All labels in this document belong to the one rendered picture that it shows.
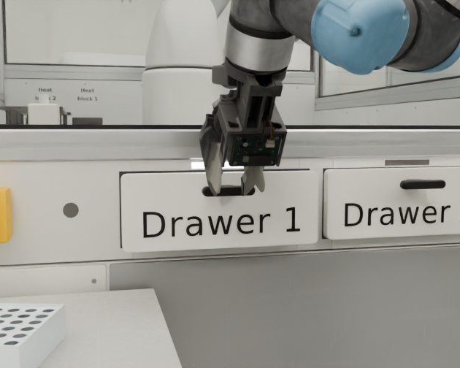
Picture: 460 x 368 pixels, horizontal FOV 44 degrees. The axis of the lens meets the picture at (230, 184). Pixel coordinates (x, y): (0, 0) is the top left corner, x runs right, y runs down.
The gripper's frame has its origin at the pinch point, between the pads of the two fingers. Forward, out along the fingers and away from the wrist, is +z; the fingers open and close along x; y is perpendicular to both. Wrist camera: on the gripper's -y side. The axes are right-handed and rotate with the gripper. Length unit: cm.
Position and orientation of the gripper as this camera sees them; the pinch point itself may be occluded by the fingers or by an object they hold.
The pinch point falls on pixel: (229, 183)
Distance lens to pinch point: 78.2
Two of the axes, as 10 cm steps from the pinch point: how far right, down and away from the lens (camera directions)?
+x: 9.7, -0.2, 2.3
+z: -1.3, 7.6, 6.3
